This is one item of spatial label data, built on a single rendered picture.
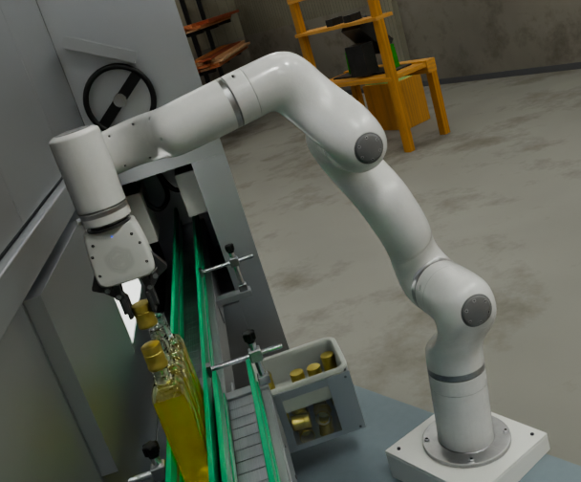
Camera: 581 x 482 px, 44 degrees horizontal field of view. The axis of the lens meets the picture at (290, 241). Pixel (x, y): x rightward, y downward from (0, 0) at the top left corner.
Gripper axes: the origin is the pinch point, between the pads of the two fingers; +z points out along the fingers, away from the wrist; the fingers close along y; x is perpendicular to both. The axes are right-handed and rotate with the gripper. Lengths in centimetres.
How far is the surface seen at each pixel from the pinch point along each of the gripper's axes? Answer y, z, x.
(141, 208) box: -11, 10, 116
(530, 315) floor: 140, 139, 195
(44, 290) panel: -11.7, -10.0, -8.4
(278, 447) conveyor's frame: 14.9, 33.8, -4.5
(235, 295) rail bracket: 11, 36, 82
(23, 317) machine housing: -14.6, -8.5, -13.6
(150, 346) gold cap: 0.3, 5.6, -7.0
